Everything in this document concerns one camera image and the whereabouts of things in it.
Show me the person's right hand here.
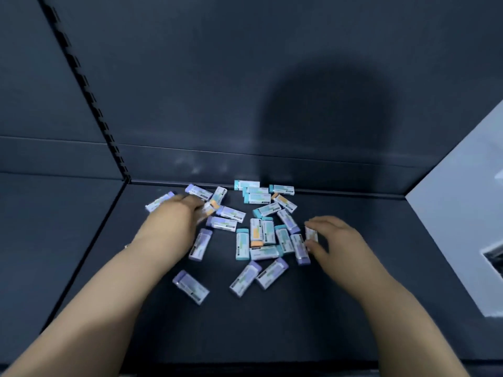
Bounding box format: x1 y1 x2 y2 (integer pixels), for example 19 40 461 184
304 216 388 300

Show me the person's left hand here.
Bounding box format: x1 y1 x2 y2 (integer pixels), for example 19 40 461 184
132 194 206 268

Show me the person's right forearm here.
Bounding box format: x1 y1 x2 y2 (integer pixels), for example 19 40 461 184
353 271 471 377

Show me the person's left forearm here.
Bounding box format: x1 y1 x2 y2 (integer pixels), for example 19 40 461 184
0 236 185 377

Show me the pile of sleeved erasers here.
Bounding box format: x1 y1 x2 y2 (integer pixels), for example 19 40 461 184
145 180 319 307

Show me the white side panel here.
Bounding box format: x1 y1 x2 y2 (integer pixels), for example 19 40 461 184
405 99 503 319

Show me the black slotted shelf upright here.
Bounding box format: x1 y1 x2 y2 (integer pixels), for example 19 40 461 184
36 0 132 183

